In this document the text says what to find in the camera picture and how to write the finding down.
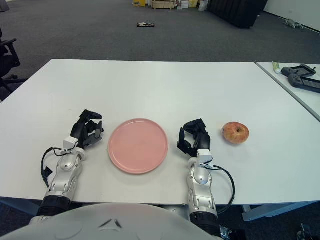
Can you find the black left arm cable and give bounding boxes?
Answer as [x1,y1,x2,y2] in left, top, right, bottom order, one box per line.
[40,147,66,188]

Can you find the black handheld controller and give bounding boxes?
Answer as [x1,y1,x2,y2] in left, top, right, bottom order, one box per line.
[287,73,320,94]
[280,64,316,78]

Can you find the black office chair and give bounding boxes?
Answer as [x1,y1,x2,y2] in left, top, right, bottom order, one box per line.
[0,26,27,96]

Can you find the dark metal floor object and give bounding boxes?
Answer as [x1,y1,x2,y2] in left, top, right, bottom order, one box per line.
[297,223,311,240]

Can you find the stacked cardboard boxes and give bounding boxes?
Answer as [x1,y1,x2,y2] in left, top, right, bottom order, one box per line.
[177,0,200,10]

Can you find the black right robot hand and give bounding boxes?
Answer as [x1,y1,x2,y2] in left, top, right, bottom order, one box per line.
[176,118,212,159]

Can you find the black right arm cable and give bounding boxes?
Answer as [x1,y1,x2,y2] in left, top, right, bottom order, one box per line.
[208,164,236,215]

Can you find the black curtain partition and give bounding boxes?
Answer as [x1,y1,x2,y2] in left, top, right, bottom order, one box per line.
[206,0,268,29]

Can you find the red yellow apple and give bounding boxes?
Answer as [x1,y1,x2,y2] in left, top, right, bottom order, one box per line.
[221,121,250,145]

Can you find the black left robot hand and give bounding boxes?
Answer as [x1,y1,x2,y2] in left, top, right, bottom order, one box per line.
[70,109,105,151]

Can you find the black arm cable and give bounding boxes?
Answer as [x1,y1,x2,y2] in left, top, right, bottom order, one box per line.
[208,164,236,215]
[40,147,66,188]

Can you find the pink round plate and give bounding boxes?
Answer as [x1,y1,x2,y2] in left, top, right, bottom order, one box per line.
[107,118,169,175]

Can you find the grey robot torso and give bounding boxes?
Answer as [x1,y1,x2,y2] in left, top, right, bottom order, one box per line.
[0,202,218,240]

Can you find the small grey quadruped robot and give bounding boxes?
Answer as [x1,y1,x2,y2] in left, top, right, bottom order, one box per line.
[283,18,305,30]

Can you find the wooden crate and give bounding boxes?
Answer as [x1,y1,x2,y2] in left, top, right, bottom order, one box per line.
[151,0,179,10]

